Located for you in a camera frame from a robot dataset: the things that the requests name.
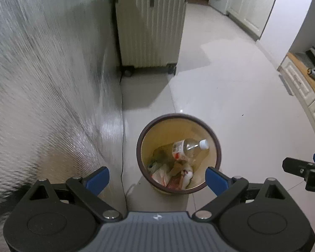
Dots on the white kitchen base cabinets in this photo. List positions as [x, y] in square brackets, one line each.
[252, 2]

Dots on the clear plastic bag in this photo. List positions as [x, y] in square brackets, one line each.
[162, 176]

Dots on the yellow plastic waste bin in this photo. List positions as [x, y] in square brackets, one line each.
[160, 134]

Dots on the clear plastic bottle red label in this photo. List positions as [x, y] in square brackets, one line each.
[186, 147]

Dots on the white ribbed suitcase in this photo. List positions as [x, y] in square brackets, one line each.
[149, 31]

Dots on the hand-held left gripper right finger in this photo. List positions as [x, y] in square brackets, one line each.
[216, 180]

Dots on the white bench cabinet wooden top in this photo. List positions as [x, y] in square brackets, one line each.
[299, 84]

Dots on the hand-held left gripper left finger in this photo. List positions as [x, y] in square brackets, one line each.
[97, 180]

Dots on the teal plastic packet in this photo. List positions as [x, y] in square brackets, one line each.
[152, 166]

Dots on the silver textured table cover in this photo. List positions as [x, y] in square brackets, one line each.
[42, 84]

